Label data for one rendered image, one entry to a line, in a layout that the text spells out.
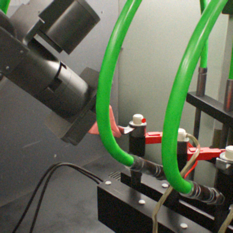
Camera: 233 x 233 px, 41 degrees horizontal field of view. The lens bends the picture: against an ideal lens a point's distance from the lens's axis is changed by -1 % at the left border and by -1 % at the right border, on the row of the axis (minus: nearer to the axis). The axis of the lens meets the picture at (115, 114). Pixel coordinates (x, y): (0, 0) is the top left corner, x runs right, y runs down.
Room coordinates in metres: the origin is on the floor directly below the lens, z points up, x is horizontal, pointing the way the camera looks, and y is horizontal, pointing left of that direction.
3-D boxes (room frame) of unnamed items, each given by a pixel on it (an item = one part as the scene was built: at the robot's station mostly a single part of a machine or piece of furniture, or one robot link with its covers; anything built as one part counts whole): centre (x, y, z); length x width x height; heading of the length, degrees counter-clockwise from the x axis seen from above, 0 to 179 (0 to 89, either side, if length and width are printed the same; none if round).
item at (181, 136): (0.41, -0.09, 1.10); 0.02 x 0.02 x 0.03
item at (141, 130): (0.46, -0.03, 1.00); 0.05 x 0.03 x 0.21; 136
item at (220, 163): (0.35, -0.14, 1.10); 0.03 x 0.02 x 0.01; 136
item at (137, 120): (0.46, -0.04, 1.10); 0.02 x 0.02 x 0.03
